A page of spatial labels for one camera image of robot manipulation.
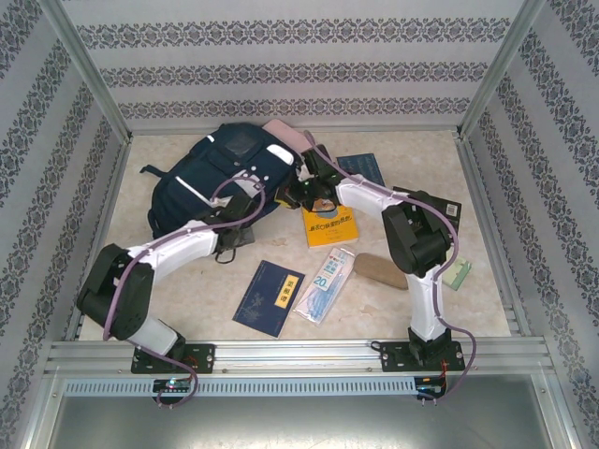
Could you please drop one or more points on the navy blue backpack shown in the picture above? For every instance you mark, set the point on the navy blue backpack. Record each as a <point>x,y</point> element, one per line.
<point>220,163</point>

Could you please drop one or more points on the small circuit board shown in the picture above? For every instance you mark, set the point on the small circuit board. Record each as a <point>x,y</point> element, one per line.
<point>173,385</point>
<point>430,390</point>

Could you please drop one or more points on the aluminium frame post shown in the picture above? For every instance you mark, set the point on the aluminium frame post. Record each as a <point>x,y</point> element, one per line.
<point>89,75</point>
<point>501,70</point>

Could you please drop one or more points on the face mask packet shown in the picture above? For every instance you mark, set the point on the face mask packet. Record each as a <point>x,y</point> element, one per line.
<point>323,290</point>

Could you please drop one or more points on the aluminium side rail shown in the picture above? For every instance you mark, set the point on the aluminium side rail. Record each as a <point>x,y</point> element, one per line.
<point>496,243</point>
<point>100,234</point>

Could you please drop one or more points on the yellow paperback book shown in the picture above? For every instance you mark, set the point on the yellow paperback book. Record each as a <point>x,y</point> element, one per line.
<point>330,231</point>

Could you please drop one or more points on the grey metal panel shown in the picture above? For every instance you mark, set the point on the grey metal panel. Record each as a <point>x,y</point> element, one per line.
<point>299,421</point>

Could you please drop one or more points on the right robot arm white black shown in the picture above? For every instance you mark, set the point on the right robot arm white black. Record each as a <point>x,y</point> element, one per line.
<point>421,299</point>

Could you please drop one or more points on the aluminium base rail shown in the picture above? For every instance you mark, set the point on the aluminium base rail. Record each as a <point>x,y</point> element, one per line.
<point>299,353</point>

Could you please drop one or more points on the navy notebook with yellow label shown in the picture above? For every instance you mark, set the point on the navy notebook with yellow label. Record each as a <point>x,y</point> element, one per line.
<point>262,304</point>

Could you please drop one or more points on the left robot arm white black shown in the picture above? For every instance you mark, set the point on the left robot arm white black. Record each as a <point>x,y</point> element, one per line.
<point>187,243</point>

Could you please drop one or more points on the dark blue book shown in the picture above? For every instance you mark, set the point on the dark blue book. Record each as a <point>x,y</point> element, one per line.
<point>367,168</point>

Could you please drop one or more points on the small green box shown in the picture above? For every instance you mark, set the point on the small green box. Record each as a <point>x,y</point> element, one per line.
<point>458,276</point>

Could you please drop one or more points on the brown pencil pouch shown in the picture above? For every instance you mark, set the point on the brown pencil pouch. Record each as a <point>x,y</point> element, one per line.
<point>376,271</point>

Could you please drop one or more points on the pink pouch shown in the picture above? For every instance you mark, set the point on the pink pouch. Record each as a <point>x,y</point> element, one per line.
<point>290,133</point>

